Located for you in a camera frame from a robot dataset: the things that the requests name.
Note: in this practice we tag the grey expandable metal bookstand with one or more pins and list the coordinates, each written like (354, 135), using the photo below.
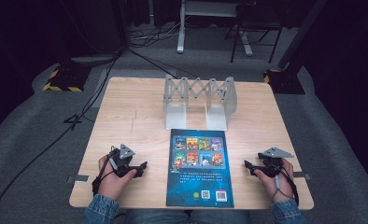
(200, 99)

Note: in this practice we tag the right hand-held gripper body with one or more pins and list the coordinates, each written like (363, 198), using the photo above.
(272, 161)

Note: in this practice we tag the black metal chair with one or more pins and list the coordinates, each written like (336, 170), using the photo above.
(257, 25)

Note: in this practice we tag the grey tape strip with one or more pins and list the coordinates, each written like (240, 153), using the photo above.
(79, 178)
(301, 175)

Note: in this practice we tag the person's legs in jeans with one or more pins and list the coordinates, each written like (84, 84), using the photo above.
(188, 216)

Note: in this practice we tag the black stand with hazard tape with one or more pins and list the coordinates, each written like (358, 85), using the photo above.
(286, 81)
(68, 77)

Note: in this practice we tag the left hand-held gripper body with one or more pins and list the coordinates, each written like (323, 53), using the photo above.
(122, 158)

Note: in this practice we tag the person's left hand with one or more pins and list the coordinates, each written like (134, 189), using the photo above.
(112, 183)

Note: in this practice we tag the blue picture book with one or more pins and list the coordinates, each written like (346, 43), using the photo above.
(199, 174)

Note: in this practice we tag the white desk frame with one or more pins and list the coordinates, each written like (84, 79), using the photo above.
(181, 34)

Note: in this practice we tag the person's right hand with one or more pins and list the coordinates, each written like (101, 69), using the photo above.
(274, 186)

